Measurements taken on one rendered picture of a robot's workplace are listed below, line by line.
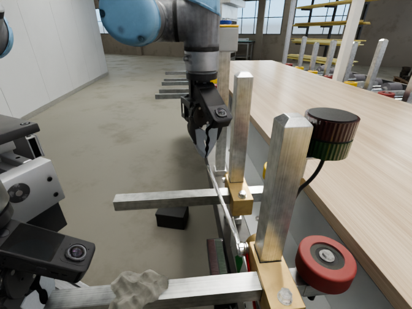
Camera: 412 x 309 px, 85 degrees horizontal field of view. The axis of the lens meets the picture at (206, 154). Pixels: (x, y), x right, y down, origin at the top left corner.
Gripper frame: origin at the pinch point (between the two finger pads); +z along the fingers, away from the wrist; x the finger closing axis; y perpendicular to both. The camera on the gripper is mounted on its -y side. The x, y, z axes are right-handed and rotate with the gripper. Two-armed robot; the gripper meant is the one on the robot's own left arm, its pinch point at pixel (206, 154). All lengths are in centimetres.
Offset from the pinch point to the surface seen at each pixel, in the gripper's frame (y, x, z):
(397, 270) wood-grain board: -39.7, -10.9, 2.3
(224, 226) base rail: -5.3, -3.3, 22.3
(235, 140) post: -5.2, -5.3, -5.0
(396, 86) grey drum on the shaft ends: 46, -187, 9
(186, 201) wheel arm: -4.2, 7.6, 9.5
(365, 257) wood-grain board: -36.1, -9.6, 3.1
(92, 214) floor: 105, 42, 92
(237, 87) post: -5.1, -5.0, -17.4
